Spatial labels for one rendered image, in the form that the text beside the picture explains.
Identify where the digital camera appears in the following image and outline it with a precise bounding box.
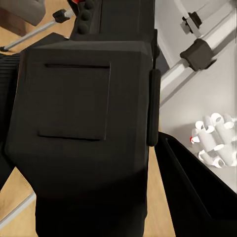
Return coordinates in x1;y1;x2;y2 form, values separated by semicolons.
0;0;161;237

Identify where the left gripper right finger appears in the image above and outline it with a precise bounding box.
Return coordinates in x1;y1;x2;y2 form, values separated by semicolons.
155;132;237;237

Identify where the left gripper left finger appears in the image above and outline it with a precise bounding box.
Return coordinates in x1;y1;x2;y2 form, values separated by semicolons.
0;135;15;191

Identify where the camera tripod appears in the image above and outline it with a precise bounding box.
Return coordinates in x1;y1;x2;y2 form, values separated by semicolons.
0;0;237;230

